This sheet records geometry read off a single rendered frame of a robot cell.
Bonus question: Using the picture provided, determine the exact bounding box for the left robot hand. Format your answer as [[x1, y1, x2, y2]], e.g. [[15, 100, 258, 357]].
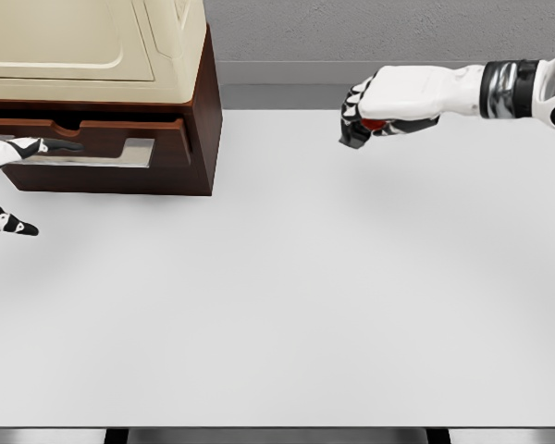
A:
[[0, 136, 85, 238]]

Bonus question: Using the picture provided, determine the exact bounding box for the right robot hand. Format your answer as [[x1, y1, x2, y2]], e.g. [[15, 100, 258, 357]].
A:
[[337, 64, 460, 152]]

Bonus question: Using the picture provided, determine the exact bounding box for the brown drawer with silver handle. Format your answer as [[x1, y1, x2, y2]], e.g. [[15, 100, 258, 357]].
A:
[[0, 116, 194, 171]]

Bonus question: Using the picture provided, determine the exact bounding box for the brown cabinet with cream top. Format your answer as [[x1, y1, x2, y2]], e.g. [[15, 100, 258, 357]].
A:
[[0, 0, 225, 198]]

